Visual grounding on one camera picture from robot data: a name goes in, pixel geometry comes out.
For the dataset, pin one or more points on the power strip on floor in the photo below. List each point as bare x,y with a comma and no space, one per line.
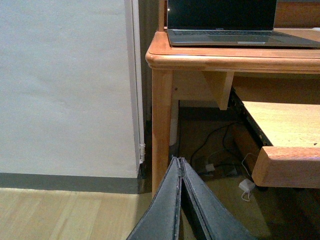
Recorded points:
224,168

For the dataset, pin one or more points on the white power adapter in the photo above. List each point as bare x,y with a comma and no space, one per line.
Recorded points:
246,185

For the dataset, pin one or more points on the wooden rolling stand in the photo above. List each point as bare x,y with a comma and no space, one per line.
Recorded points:
246,145

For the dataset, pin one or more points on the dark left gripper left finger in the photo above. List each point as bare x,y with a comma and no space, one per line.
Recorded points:
161,221

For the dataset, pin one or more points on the wooden keyboard tray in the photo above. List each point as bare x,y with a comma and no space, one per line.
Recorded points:
287,121

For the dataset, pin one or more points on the wooden desk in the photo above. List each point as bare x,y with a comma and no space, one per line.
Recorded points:
217,67

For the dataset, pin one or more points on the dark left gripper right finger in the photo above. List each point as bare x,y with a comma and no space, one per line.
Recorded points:
207,216

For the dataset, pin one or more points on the grey laptop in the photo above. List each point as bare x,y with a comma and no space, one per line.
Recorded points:
228,23

